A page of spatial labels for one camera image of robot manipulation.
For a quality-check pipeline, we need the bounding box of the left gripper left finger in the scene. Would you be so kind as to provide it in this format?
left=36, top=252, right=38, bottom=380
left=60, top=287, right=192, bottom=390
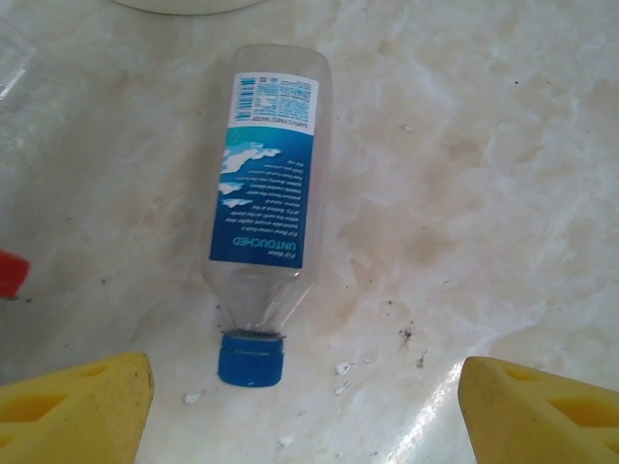
left=0, top=351, right=157, bottom=464

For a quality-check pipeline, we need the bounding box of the clear cola bottle red cap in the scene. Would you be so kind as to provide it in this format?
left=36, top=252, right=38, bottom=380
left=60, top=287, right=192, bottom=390
left=0, top=248, right=31, bottom=300

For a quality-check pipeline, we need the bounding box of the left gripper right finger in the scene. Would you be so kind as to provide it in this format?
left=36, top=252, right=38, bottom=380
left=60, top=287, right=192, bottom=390
left=457, top=355, right=619, bottom=464

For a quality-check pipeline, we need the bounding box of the blue label water bottle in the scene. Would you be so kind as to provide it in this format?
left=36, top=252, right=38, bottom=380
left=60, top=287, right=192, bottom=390
left=199, top=43, right=335, bottom=390

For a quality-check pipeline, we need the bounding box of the white waste bin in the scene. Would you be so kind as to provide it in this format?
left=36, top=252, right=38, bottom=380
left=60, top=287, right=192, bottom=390
left=114, top=0, right=265, bottom=15

